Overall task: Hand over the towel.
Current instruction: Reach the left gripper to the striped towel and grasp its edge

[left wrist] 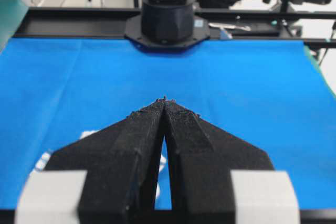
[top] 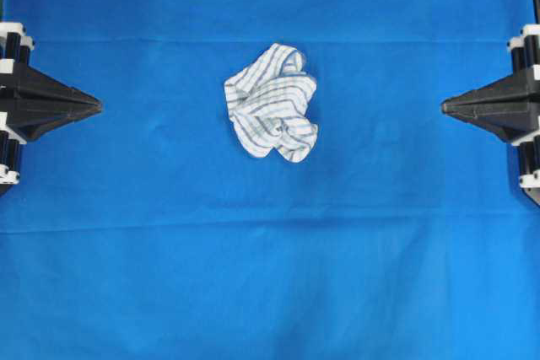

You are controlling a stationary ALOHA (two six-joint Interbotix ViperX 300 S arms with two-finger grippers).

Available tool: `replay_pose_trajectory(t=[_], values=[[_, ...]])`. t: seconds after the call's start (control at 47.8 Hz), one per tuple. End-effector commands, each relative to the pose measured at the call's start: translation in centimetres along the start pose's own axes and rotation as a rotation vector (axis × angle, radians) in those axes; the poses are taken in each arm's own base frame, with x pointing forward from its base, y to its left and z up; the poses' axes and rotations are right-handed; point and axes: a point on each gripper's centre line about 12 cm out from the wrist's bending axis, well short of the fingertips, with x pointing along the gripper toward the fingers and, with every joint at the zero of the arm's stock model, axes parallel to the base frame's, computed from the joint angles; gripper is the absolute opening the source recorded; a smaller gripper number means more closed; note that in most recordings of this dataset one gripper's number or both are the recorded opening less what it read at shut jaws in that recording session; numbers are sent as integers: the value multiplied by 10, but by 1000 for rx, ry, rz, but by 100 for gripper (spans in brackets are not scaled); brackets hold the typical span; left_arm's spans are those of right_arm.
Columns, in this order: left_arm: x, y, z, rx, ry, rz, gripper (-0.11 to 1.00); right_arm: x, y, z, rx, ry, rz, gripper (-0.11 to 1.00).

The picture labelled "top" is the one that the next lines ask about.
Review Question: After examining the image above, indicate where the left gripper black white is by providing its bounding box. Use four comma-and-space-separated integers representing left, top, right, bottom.
0, 20, 104, 196

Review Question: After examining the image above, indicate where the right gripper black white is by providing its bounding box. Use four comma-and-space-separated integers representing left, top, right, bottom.
440, 22, 540, 209

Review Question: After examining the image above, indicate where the blue table cloth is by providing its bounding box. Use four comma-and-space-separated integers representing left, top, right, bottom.
1, 0, 539, 359

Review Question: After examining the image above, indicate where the white blue striped towel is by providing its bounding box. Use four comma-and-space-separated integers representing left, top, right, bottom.
224, 43, 318, 163

